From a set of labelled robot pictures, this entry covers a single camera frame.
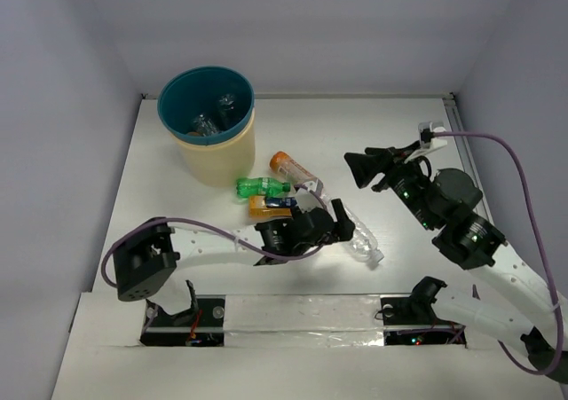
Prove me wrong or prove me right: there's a silver taped front rail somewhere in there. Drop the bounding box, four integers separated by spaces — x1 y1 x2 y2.
223 294 384 349

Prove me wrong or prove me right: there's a clear ribbed plastic bottle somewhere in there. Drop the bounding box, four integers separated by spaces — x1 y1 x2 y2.
343 205 384 269

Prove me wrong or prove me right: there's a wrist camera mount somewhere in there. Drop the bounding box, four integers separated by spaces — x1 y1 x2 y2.
294 180 329 210
405 122 447 163

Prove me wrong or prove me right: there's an aluminium rail right edge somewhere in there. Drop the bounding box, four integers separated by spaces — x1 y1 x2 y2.
443 94 493 223

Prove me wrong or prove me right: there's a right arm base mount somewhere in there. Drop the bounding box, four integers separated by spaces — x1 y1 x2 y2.
374 277 467 347

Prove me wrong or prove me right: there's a yellow bottle blue label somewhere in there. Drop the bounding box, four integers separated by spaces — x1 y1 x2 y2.
248 195 297 219

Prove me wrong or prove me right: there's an orange bottle white label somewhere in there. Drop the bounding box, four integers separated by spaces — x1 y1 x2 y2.
269 151 323 194

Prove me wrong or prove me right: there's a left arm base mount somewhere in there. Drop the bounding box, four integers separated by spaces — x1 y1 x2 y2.
139 282 225 348

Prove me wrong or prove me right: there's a teal and cream bin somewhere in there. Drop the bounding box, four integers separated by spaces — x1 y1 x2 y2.
157 66 256 186

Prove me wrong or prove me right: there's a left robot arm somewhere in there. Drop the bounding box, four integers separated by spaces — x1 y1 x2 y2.
100 199 355 325

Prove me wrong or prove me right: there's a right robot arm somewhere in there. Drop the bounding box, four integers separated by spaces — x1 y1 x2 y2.
344 147 567 384

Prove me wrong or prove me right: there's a clear bottle blue label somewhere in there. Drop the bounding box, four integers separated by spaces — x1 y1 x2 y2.
217 93 238 130

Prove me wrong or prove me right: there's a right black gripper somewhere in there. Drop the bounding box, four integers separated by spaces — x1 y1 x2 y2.
343 139 438 230

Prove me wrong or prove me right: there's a clear bottle white cap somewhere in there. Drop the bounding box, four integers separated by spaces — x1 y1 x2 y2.
192 114 221 137

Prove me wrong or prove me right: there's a green plastic bottle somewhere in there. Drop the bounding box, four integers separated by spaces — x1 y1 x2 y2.
235 177 292 199

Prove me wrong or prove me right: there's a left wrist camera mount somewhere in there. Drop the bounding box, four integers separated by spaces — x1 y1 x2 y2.
294 180 329 210

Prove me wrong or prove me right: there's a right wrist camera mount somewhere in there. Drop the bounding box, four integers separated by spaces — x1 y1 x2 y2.
405 122 447 163

